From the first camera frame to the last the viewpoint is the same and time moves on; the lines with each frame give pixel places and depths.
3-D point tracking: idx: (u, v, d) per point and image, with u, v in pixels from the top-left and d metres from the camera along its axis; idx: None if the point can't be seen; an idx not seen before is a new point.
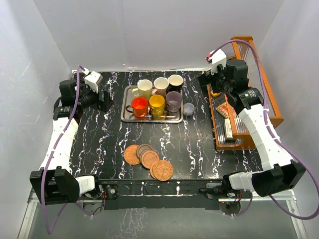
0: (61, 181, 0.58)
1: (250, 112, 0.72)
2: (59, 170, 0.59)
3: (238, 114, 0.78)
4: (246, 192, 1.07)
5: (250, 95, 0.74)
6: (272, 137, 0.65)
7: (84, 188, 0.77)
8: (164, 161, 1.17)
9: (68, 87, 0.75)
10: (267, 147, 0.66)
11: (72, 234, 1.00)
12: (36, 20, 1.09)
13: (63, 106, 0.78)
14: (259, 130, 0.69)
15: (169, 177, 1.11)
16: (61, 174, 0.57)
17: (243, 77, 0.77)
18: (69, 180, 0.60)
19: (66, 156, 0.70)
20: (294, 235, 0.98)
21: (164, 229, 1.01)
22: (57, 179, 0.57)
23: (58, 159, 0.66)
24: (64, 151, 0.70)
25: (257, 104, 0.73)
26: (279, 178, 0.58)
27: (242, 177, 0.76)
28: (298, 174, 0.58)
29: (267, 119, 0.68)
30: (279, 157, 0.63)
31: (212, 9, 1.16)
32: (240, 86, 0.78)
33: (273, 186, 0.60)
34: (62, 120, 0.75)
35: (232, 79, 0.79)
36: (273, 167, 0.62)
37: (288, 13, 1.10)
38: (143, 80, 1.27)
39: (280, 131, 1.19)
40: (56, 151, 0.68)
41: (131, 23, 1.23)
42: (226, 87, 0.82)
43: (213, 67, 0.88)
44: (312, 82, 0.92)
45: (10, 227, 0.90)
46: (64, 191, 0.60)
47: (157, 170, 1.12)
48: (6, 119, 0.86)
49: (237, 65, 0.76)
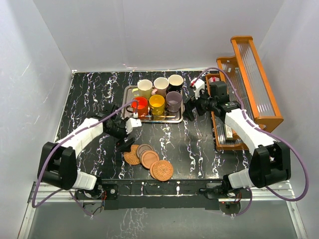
0: (64, 160, 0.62)
1: (230, 114, 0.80)
2: (70, 148, 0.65)
3: (225, 122, 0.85)
4: (246, 192, 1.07)
5: (231, 105, 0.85)
6: (252, 126, 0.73)
7: (81, 184, 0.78)
8: (164, 161, 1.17)
9: (112, 106, 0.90)
10: (250, 134, 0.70)
11: (72, 234, 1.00)
12: (36, 20, 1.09)
13: (98, 113, 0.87)
14: (241, 123, 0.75)
15: (170, 176, 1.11)
16: (68, 155, 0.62)
17: (225, 93, 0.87)
18: (71, 165, 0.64)
19: (79, 145, 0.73)
20: (294, 235, 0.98)
21: (164, 229, 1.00)
22: (63, 155, 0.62)
23: (73, 142, 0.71)
24: (81, 140, 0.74)
25: (237, 109, 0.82)
26: (266, 155, 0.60)
27: (240, 173, 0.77)
28: (282, 151, 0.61)
29: (245, 114, 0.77)
30: (263, 139, 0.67)
31: (212, 9, 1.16)
32: (224, 101, 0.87)
33: (264, 168, 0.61)
34: (92, 119, 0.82)
35: (216, 96, 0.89)
36: (257, 147, 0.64)
37: (288, 13, 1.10)
38: (143, 80, 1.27)
39: (279, 131, 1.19)
40: (75, 136, 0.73)
41: (130, 23, 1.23)
42: (212, 102, 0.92)
43: (196, 93, 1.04)
44: (312, 82, 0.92)
45: (10, 227, 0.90)
46: (61, 172, 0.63)
47: (157, 170, 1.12)
48: (6, 119, 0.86)
49: (218, 84, 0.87)
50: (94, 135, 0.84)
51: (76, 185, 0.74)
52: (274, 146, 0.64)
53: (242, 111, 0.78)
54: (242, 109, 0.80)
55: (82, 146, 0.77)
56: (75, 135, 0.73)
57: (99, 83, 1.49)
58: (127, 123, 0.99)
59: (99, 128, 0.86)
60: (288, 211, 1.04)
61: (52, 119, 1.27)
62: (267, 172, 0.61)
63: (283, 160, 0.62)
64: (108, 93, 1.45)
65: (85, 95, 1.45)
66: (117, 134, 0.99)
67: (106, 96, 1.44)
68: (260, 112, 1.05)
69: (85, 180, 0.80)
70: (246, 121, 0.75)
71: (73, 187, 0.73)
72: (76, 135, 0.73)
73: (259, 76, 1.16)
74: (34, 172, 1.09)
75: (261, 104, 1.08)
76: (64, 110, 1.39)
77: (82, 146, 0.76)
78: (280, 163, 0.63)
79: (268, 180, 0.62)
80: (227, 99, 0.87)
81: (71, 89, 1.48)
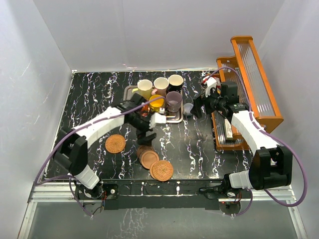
0: (76, 147, 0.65)
1: (238, 114, 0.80)
2: (83, 137, 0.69)
3: (231, 123, 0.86)
4: (247, 192, 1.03)
5: (239, 105, 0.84)
6: (257, 128, 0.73)
7: (84, 179, 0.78)
8: (166, 161, 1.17)
9: (140, 98, 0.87)
10: (254, 136, 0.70)
11: (72, 234, 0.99)
12: (36, 20, 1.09)
13: (123, 102, 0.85)
14: (247, 125, 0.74)
15: (169, 177, 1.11)
16: (79, 144, 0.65)
17: (235, 94, 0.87)
18: (81, 153, 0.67)
19: (94, 135, 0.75)
20: (294, 235, 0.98)
21: (164, 229, 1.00)
22: (75, 142, 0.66)
23: (87, 131, 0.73)
24: (96, 131, 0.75)
25: (244, 110, 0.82)
26: (267, 158, 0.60)
27: (241, 174, 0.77)
28: (284, 156, 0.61)
29: (252, 116, 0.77)
30: (267, 142, 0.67)
31: (212, 9, 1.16)
32: (233, 101, 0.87)
33: (264, 170, 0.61)
34: (115, 109, 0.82)
35: (225, 96, 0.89)
36: (260, 148, 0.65)
37: (288, 13, 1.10)
38: (143, 80, 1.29)
39: (279, 130, 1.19)
40: (91, 126, 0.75)
41: (131, 24, 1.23)
42: (221, 102, 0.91)
43: (207, 91, 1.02)
44: (312, 82, 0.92)
45: (10, 228, 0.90)
46: (70, 159, 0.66)
47: (157, 169, 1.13)
48: (6, 119, 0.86)
49: (229, 84, 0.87)
50: (113, 126, 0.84)
51: (79, 177, 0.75)
52: (277, 150, 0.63)
53: (249, 112, 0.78)
54: (250, 111, 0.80)
55: (98, 136, 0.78)
56: (91, 124, 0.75)
57: (99, 83, 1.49)
58: (151, 118, 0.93)
59: (119, 122, 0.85)
60: (288, 211, 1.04)
61: (52, 119, 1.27)
62: (267, 175, 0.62)
63: (284, 164, 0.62)
64: (108, 93, 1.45)
65: (85, 95, 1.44)
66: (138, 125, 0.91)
67: (106, 96, 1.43)
68: (261, 112, 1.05)
69: (88, 176, 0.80)
70: (252, 123, 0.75)
71: (76, 176, 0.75)
72: (92, 125, 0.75)
73: (259, 76, 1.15)
74: (35, 172, 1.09)
75: (261, 104, 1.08)
76: (64, 110, 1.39)
77: (98, 136, 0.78)
78: (282, 167, 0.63)
79: (266, 183, 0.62)
80: (237, 100, 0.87)
81: (71, 89, 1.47)
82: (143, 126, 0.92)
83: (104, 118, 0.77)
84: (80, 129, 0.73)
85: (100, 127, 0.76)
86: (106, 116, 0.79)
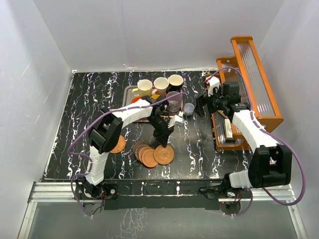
0: (113, 126, 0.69)
1: (239, 113, 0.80)
2: (120, 118, 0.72)
3: (232, 121, 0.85)
4: (246, 192, 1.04)
5: (240, 105, 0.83)
6: (257, 127, 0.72)
7: (97, 167, 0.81)
8: (168, 146, 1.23)
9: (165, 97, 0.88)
10: (254, 135, 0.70)
11: (71, 234, 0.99)
12: (36, 20, 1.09)
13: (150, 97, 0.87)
14: (248, 125, 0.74)
15: (171, 160, 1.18)
16: (116, 124, 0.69)
17: (237, 94, 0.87)
18: (116, 133, 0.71)
19: (127, 120, 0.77)
20: (294, 235, 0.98)
21: (164, 229, 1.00)
22: (113, 122, 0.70)
23: (122, 114, 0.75)
24: (130, 116, 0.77)
25: (245, 110, 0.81)
26: (266, 156, 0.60)
27: (241, 173, 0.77)
28: (284, 156, 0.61)
29: (253, 115, 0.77)
30: (267, 141, 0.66)
31: (212, 9, 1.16)
32: (235, 101, 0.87)
33: (263, 168, 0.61)
34: (144, 101, 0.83)
35: (227, 95, 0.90)
36: (259, 146, 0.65)
37: (288, 13, 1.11)
38: (143, 80, 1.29)
39: (279, 130, 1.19)
40: (126, 111, 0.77)
41: (130, 24, 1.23)
42: (223, 102, 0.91)
43: (210, 90, 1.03)
44: (312, 81, 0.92)
45: (10, 227, 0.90)
46: (106, 135, 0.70)
47: (158, 154, 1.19)
48: (5, 119, 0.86)
49: (231, 84, 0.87)
50: (142, 116, 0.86)
51: (95, 163, 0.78)
52: (277, 149, 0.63)
53: (250, 112, 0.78)
54: (251, 110, 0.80)
55: (129, 121, 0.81)
56: (126, 109, 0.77)
57: (99, 83, 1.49)
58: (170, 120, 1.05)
59: (148, 112, 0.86)
60: (288, 211, 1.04)
61: (52, 119, 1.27)
62: (265, 173, 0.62)
63: (284, 164, 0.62)
64: (108, 93, 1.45)
65: (85, 95, 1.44)
66: (158, 126, 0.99)
67: (106, 96, 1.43)
68: (260, 112, 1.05)
69: (101, 168, 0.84)
70: (252, 122, 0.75)
71: (92, 161, 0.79)
72: (127, 110, 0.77)
73: (259, 76, 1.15)
74: (35, 172, 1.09)
75: (261, 105, 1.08)
76: (64, 110, 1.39)
77: (129, 121, 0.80)
78: (281, 167, 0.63)
79: (264, 181, 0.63)
80: (238, 99, 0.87)
81: (71, 89, 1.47)
82: (162, 127, 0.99)
83: (137, 106, 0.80)
84: (116, 112, 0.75)
85: (133, 114, 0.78)
86: (137, 105, 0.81)
